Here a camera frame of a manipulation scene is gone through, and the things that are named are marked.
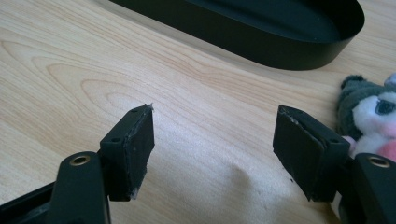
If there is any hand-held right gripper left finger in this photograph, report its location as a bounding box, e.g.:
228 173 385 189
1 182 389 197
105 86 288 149
98 103 156 203

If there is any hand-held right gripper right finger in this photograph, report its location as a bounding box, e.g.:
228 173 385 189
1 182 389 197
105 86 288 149
272 105 352 203

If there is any grey and white plush toy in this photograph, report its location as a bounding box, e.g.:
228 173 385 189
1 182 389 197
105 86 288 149
335 73 396 162

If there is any black oval tray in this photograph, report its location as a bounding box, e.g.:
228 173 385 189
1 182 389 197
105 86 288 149
109 0 366 71

